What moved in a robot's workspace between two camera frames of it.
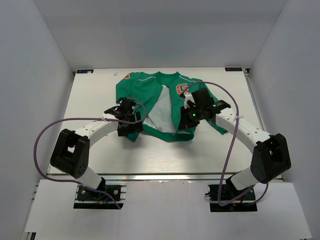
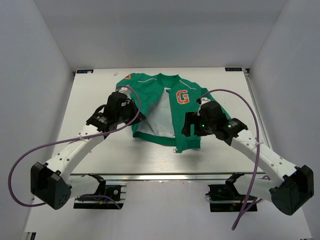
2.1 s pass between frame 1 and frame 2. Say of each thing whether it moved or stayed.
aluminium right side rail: stayed
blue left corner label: stayed
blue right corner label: stayed
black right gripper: moved
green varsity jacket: moved
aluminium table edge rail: stayed
